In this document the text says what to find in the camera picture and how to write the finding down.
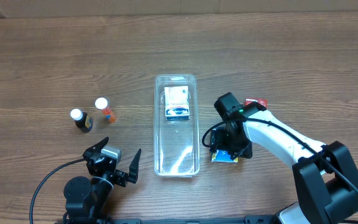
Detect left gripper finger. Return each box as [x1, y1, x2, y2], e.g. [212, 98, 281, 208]
[83, 137, 109, 157]
[127, 149, 142, 184]

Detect blue yellow VapoDrops box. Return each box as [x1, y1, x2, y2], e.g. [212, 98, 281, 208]
[210, 127, 238, 163]

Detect clear plastic container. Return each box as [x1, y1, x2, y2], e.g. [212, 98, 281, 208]
[154, 74, 200, 177]

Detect red medicine box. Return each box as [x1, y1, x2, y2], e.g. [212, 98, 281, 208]
[244, 98, 268, 107]

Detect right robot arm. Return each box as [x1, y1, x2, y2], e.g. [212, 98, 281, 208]
[204, 93, 358, 223]

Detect white and blue medicine box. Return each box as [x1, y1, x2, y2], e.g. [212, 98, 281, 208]
[164, 86, 190, 121]

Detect dark bottle white cap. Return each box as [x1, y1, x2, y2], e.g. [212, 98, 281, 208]
[70, 108, 93, 133]

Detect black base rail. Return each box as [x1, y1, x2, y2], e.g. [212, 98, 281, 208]
[54, 215, 279, 224]

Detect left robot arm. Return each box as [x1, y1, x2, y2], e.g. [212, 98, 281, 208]
[63, 137, 141, 223]

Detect orange tube white cap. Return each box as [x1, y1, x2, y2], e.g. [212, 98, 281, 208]
[94, 97, 117, 123]

